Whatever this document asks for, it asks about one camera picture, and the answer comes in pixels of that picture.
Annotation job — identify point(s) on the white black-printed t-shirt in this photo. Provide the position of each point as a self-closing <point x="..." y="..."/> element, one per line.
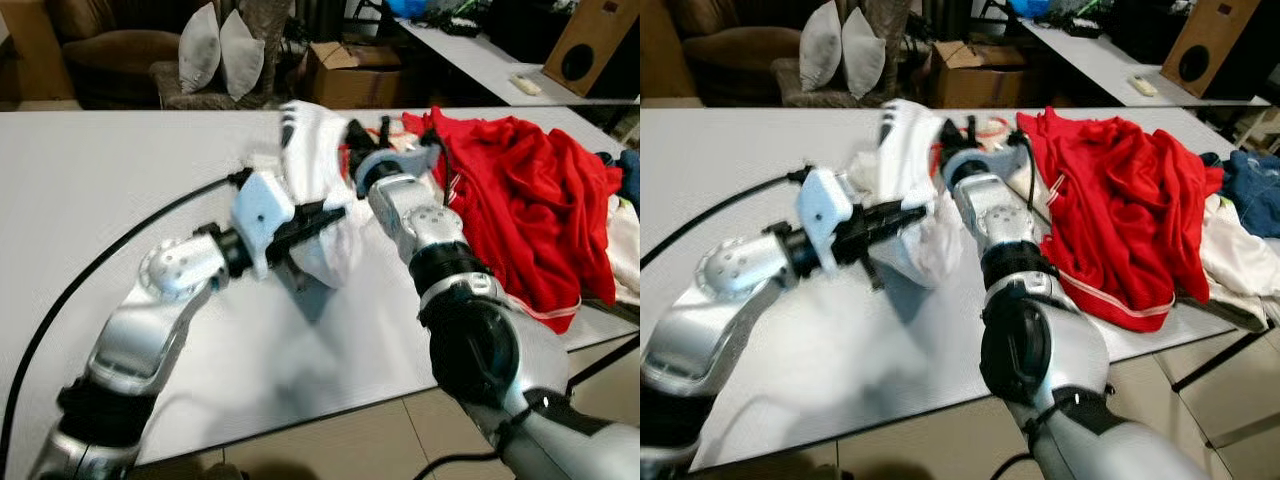
<point x="315" y="150"/>
<point x="905" y="150"/>

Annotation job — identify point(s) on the red sports shirt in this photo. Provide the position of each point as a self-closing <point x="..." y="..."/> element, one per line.
<point x="530" y="210"/>
<point x="1120" y="210"/>

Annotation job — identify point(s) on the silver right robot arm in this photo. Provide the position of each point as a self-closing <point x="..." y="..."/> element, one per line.
<point x="1010" y="215"/>
<point x="425" y="215"/>

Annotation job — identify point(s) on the cardboard box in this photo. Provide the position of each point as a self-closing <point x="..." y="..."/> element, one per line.
<point x="975" y="88"/>
<point x="350" y="85"/>

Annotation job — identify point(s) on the blue plastic bag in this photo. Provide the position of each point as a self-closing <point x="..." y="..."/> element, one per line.
<point x="1030" y="8"/>
<point x="405" y="8"/>

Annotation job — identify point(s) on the small white table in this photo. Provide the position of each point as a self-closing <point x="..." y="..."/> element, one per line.
<point x="480" y="60"/>
<point x="1100" y="60"/>

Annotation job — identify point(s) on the large white table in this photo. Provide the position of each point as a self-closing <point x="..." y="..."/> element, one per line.
<point x="120" y="150"/>
<point x="720" y="140"/>

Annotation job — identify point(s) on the white remote control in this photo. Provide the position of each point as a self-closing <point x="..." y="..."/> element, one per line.
<point x="1145" y="87"/>
<point x="526" y="84"/>

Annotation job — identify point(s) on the brown armchair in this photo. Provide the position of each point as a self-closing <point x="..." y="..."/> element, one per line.
<point x="110" y="50"/>
<point x="730" y="45"/>

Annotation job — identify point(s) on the plain white garment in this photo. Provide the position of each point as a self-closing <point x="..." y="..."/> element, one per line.
<point x="1240" y="250"/>
<point x="625" y="240"/>

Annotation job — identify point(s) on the blue jeans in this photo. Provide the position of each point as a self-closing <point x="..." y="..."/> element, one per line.
<point x="630" y="170"/>
<point x="1250" y="185"/>

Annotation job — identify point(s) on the wooden loudspeaker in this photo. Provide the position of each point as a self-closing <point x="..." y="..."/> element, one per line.
<point x="1210" y="40"/>
<point x="590" y="45"/>

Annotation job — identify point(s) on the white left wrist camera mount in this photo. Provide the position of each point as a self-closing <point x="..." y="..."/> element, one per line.
<point x="262" y="210"/>
<point x="825" y="210"/>

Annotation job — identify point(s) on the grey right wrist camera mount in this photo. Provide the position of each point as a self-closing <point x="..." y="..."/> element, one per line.
<point x="410" y="160"/>
<point x="995" y="158"/>

